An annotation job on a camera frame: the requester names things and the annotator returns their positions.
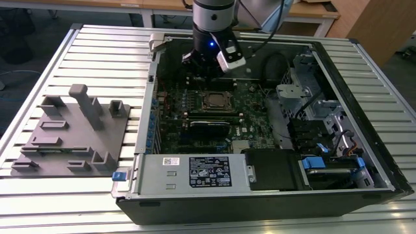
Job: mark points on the silver-topped CPU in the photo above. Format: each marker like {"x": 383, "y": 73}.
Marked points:
{"x": 216, "y": 100}

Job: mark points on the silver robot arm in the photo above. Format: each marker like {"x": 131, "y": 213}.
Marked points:
{"x": 212, "y": 14}

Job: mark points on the CPU socket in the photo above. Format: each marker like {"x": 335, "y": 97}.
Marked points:
{"x": 203, "y": 109}

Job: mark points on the black RAM slot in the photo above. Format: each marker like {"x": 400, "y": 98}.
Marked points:
{"x": 211, "y": 112}

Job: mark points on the green motherboard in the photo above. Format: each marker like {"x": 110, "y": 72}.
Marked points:
{"x": 260, "y": 117}

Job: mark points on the black graphics card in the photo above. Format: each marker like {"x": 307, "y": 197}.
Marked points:
{"x": 208, "y": 132}

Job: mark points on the silver finned heat sink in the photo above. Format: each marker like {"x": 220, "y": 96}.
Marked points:
{"x": 242, "y": 144}

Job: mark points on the silver drive cage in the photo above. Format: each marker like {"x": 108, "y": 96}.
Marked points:
{"x": 327, "y": 111}

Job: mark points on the wooden cabinet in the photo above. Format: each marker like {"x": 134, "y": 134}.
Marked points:
{"x": 374, "y": 24}

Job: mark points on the blue plastic clip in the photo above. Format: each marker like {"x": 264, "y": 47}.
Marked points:
{"x": 320, "y": 147}
{"x": 359, "y": 162}

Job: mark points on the silver power supply unit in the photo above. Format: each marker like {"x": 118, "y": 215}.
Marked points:
{"x": 156, "y": 175}

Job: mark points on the grey parts rack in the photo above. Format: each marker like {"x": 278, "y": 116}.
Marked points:
{"x": 82, "y": 146}

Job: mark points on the black fan shroud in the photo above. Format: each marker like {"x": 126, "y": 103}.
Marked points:
{"x": 272, "y": 170}

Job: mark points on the black office chair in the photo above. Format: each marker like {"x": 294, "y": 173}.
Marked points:
{"x": 16, "y": 36}

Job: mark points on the blue case latch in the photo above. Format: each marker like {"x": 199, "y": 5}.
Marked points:
{"x": 118, "y": 176}

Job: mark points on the green RAM stick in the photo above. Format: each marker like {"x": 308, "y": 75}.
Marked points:
{"x": 55, "y": 151}

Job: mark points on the black PC case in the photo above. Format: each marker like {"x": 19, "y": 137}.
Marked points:
{"x": 260, "y": 212}

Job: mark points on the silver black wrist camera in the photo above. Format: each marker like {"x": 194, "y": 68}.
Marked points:
{"x": 232, "y": 61}

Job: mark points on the silver metal bracket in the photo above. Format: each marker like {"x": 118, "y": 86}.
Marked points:
{"x": 291, "y": 90}

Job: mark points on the wooden desk white frame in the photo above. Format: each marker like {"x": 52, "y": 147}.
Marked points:
{"x": 82, "y": 2}
{"x": 312, "y": 12}

